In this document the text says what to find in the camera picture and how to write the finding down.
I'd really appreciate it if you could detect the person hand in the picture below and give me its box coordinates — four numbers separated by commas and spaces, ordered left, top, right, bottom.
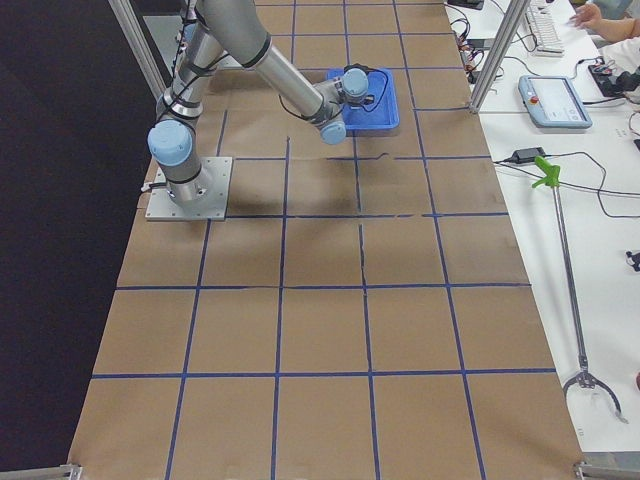
569, 3, 603, 31

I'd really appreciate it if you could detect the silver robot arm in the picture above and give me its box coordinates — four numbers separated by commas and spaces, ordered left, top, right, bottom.
147, 1, 372, 206

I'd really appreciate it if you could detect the blue plastic tray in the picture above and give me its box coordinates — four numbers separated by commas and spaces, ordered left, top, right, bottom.
325, 66, 400, 137

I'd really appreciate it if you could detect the white keyboard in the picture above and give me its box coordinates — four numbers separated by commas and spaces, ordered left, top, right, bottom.
522, 1, 565, 57

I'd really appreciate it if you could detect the teach pendant tablet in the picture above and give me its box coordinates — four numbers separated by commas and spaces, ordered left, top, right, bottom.
518, 75, 592, 130

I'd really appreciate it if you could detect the black power adapter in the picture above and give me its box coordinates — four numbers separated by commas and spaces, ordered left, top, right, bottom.
509, 147, 546, 165

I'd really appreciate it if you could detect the brown paper table cover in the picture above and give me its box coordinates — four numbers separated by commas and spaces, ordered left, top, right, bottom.
69, 1, 581, 479

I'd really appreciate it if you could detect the aluminium frame post right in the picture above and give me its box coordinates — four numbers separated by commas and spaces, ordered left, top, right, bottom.
468, 0, 529, 114

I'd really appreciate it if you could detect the aluminium frame post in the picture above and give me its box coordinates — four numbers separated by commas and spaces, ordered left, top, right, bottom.
108, 0, 171, 99
468, 0, 529, 114

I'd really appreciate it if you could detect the green handled reacher grabber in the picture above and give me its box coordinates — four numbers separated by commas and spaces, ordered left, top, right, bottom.
530, 155, 630, 425

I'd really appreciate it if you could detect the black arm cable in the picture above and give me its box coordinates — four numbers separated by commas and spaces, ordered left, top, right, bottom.
342, 62, 394, 114

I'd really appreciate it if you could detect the aluminium frame post left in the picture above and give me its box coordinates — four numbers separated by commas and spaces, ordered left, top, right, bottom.
108, 0, 171, 99

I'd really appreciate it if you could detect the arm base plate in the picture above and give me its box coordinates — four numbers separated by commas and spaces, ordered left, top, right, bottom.
145, 156, 233, 221

